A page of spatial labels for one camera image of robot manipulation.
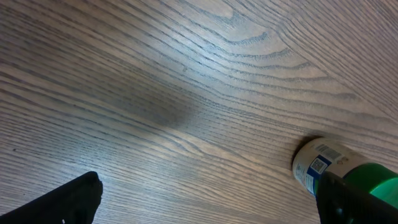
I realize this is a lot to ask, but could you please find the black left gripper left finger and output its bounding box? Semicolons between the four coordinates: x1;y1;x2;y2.
1;171;103;224

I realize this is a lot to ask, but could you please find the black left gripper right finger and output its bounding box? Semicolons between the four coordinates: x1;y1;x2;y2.
316;172;397;224

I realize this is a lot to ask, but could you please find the green lid jar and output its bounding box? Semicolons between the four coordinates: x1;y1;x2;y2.
292;138;397;207

